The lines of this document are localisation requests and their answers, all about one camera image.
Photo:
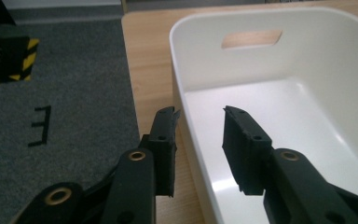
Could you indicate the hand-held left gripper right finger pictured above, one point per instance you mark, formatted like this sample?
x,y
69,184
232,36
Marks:
x,y
245,155

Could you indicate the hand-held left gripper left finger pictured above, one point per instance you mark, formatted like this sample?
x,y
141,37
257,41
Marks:
x,y
164,155

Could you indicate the white plastic storage bin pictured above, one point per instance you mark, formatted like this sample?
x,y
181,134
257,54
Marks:
x,y
292,118

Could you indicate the black yellow striped stand base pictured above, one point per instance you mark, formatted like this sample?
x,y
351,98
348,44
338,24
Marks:
x,y
3,56

